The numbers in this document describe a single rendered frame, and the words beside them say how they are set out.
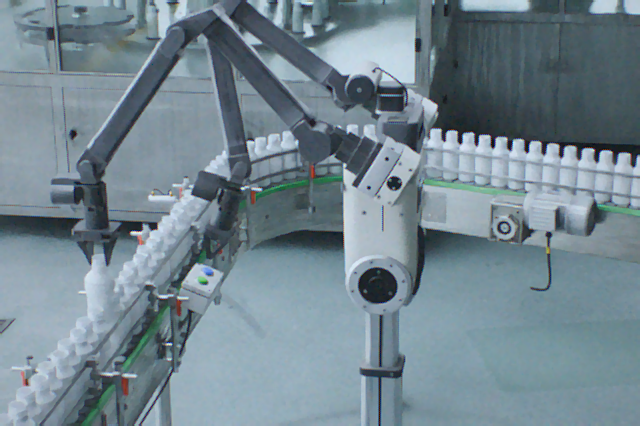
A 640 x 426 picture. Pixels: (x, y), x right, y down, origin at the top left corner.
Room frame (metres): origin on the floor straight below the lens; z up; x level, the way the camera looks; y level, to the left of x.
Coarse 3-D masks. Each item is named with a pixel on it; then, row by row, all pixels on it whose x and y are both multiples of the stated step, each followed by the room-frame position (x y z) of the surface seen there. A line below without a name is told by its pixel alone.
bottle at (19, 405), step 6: (12, 402) 2.37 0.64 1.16; (18, 402) 2.38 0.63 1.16; (24, 402) 2.38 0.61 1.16; (12, 408) 2.35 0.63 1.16; (18, 408) 2.35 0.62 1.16; (24, 408) 2.36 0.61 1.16; (12, 414) 2.35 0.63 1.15; (18, 414) 2.35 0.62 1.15; (24, 414) 2.35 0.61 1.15; (18, 420) 2.35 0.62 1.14; (24, 420) 2.35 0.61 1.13; (30, 420) 2.37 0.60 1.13
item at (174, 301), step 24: (144, 240) 3.57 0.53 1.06; (240, 240) 4.02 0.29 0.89; (216, 264) 3.55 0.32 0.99; (48, 360) 2.68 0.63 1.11; (96, 360) 2.67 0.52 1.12; (168, 360) 3.12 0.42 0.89; (24, 384) 2.70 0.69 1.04; (96, 384) 2.68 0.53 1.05; (120, 384) 2.66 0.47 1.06; (120, 408) 2.66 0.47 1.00
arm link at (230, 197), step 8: (224, 184) 3.12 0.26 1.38; (216, 192) 3.11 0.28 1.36; (224, 192) 3.10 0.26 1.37; (232, 192) 3.10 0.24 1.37; (240, 192) 3.12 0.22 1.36; (224, 200) 3.10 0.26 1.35; (232, 200) 3.10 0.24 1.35; (240, 200) 3.11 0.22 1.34; (224, 208) 3.10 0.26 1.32; (232, 208) 3.10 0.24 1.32
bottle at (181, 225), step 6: (174, 210) 3.55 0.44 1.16; (180, 210) 3.55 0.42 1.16; (174, 216) 3.52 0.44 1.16; (180, 216) 3.52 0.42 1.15; (180, 222) 3.52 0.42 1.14; (180, 228) 3.51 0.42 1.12; (186, 228) 3.52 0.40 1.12; (180, 234) 3.51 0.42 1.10; (186, 240) 3.52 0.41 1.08; (180, 246) 3.51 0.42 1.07; (186, 246) 3.52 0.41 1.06; (186, 252) 3.52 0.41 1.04; (186, 264) 3.52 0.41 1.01
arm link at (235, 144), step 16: (208, 48) 3.25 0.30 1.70; (224, 64) 3.24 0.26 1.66; (224, 80) 3.22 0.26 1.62; (224, 96) 3.20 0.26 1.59; (224, 112) 3.19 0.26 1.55; (240, 112) 3.20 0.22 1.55; (224, 128) 3.17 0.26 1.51; (240, 128) 3.18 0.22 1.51; (224, 144) 3.16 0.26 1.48; (240, 144) 3.15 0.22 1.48; (240, 160) 3.13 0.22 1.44
